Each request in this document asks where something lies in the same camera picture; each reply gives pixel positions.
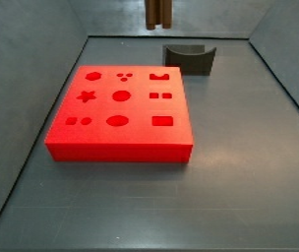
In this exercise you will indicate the red shape sorter block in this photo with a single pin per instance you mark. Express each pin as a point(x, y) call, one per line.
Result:
point(123, 114)

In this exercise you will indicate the dark grey curved holder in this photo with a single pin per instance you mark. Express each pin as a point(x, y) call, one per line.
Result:
point(192, 58)

